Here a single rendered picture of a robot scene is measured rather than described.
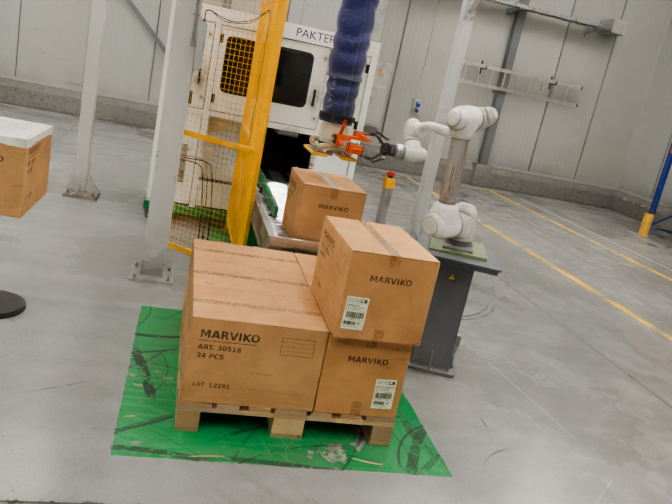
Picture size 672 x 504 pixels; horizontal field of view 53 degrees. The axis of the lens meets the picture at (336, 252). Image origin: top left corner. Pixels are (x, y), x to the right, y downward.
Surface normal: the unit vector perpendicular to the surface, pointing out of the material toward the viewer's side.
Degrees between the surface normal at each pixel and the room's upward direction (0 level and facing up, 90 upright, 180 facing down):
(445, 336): 90
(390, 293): 90
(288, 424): 90
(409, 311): 90
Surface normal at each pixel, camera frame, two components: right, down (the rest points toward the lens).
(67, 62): 0.21, 0.30
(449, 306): -0.13, 0.23
